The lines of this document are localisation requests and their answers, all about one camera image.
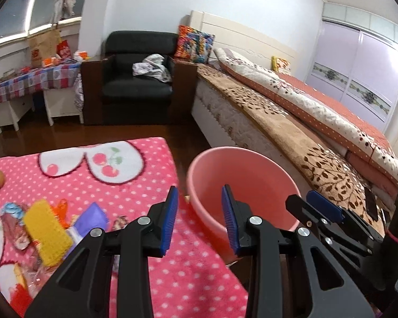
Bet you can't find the plaid tablecloth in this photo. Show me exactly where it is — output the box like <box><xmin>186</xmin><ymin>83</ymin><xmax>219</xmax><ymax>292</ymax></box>
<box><xmin>0</xmin><ymin>63</ymin><xmax>81</xmax><ymax>103</ymax></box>

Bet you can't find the yellow patterned pillow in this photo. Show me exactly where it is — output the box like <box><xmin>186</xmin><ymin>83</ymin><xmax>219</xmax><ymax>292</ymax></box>
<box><xmin>271</xmin><ymin>56</ymin><xmax>291</xmax><ymax>76</ymax></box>

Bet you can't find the coat stand with clothes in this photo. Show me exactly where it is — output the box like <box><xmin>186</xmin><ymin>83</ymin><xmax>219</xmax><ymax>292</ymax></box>
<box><xmin>51</xmin><ymin>0</ymin><xmax>76</xmax><ymax>24</ymax></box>

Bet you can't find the pink plastic bucket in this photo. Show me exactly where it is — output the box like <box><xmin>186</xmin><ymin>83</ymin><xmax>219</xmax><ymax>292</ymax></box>
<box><xmin>186</xmin><ymin>147</ymin><xmax>300</xmax><ymax>264</ymax></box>

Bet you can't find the crinkled clear snack wrapper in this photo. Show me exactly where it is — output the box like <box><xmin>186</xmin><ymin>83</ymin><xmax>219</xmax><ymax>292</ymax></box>
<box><xmin>0</xmin><ymin>202</ymin><xmax>31</xmax><ymax>251</ymax></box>

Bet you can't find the white mattress side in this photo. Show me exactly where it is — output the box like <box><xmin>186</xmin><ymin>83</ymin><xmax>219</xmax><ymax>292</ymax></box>
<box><xmin>192</xmin><ymin>80</ymin><xmax>310</xmax><ymax>195</ymax></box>

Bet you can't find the pink polka dot blanket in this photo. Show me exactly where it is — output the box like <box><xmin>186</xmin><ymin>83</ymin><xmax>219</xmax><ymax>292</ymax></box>
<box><xmin>0</xmin><ymin>137</ymin><xmax>247</xmax><ymax>317</ymax></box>

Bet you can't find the lilac sliding wardrobe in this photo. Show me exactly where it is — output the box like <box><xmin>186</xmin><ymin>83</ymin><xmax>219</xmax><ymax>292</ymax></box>
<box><xmin>306</xmin><ymin>22</ymin><xmax>398</xmax><ymax>132</ymax></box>

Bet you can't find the floral white orange quilt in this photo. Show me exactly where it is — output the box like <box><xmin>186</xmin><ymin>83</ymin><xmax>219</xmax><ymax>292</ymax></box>
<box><xmin>213</xmin><ymin>47</ymin><xmax>398</xmax><ymax>184</ymax></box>

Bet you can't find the brown leaf pattern blanket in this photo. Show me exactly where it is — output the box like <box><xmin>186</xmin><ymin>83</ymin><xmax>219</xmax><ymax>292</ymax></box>
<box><xmin>198</xmin><ymin>65</ymin><xmax>385</xmax><ymax>235</ymax></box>

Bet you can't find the red foam fruit net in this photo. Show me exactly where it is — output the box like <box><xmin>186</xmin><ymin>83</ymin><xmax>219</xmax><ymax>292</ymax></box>
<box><xmin>10</xmin><ymin>284</ymin><xmax>33</xmax><ymax>317</ymax></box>

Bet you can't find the orange plastic bag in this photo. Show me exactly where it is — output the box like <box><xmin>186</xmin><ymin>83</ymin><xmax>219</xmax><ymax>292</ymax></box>
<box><xmin>51</xmin><ymin>199</ymin><xmax>70</xmax><ymax>229</ymax></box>

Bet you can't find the white side table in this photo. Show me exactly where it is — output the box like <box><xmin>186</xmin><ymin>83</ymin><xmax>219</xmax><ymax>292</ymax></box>
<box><xmin>0</xmin><ymin>87</ymin><xmax>85</xmax><ymax>131</ymax></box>

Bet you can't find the black phone on bed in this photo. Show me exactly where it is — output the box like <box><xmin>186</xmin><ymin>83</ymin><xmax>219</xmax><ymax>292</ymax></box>
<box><xmin>365</xmin><ymin>187</ymin><xmax>379</xmax><ymax>222</ymax></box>

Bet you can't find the red gift bag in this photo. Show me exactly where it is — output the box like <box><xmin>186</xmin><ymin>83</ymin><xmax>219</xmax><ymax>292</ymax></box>
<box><xmin>57</xmin><ymin>39</ymin><xmax>72</xmax><ymax>59</ymax></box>

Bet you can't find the black armchair by bed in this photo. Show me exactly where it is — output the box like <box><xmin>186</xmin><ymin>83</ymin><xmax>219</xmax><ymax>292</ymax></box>
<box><xmin>80</xmin><ymin>31</ymin><xmax>197</xmax><ymax>125</ymax></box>

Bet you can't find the purple wrapper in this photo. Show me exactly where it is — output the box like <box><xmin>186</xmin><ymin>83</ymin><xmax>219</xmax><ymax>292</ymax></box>
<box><xmin>65</xmin><ymin>202</ymin><xmax>109</xmax><ymax>256</ymax></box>

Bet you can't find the yellow foam fruit net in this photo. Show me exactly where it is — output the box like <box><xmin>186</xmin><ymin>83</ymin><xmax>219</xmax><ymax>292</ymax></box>
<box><xmin>23</xmin><ymin>200</ymin><xmax>73</xmax><ymax>267</ymax></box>

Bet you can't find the colourful patterned cushion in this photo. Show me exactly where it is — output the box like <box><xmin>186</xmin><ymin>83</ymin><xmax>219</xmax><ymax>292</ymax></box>
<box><xmin>175</xmin><ymin>25</ymin><xmax>215</xmax><ymax>64</ymax></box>

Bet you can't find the crumpled white cloth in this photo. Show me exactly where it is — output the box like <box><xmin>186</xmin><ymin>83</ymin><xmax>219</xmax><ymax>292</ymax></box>
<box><xmin>132</xmin><ymin>54</ymin><xmax>172</xmax><ymax>83</ymax></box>

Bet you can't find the brown paper bag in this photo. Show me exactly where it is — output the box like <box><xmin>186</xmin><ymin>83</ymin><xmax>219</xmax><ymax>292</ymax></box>
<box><xmin>28</xmin><ymin>29</ymin><xmax>61</xmax><ymax>68</ymax></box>

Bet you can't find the white bed headboard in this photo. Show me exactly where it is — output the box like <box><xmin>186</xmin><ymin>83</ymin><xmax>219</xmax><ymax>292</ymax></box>
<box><xmin>189</xmin><ymin>10</ymin><xmax>298</xmax><ymax>73</ymax></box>

